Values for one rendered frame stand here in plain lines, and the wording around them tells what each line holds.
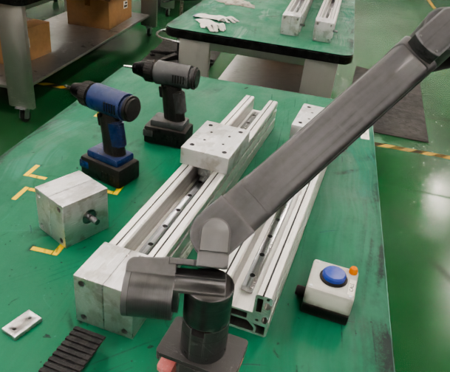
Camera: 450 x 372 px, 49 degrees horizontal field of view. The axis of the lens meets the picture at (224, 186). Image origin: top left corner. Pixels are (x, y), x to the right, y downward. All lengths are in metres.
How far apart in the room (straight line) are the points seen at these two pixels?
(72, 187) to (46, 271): 0.16
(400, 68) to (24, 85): 2.77
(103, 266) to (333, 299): 0.38
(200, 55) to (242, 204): 2.07
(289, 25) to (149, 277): 2.14
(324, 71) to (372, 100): 1.89
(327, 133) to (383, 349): 0.41
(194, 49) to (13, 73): 1.17
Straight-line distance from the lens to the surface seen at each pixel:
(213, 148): 1.07
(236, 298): 0.82
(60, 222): 0.96
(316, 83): 2.54
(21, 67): 3.20
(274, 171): 0.59
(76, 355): 0.76
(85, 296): 0.80
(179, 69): 1.26
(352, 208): 1.19
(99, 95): 1.10
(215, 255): 0.55
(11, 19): 3.14
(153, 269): 0.58
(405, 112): 4.15
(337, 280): 0.86
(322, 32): 2.57
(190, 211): 0.93
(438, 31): 0.67
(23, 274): 0.94
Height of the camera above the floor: 1.39
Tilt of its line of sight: 31 degrees down
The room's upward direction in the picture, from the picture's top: 7 degrees clockwise
